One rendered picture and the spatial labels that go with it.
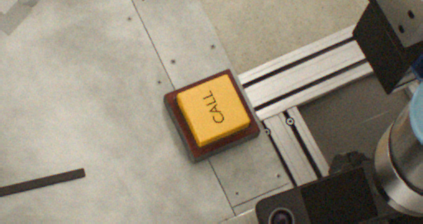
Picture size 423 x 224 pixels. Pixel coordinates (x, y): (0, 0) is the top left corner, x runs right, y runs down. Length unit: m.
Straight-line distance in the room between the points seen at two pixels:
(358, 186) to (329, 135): 0.99
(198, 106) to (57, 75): 0.16
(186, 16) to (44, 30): 0.16
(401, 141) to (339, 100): 1.11
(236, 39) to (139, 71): 0.91
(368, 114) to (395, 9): 0.76
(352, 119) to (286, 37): 0.32
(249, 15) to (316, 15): 0.13
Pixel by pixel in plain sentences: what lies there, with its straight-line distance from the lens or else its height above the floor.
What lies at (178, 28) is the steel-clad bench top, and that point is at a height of 0.80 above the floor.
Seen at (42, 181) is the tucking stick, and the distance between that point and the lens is 1.14.
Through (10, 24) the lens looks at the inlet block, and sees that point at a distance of 1.07.
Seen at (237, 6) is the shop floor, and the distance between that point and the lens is 2.11.
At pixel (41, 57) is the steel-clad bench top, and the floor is 0.80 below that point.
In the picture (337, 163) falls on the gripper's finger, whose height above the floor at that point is 1.03.
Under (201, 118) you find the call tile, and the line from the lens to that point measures 1.13.
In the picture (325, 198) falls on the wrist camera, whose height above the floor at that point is 1.10.
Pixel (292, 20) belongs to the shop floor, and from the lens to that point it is 2.12.
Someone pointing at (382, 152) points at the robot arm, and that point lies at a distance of 0.78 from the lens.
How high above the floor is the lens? 1.90
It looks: 69 degrees down
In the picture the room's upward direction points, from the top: 8 degrees clockwise
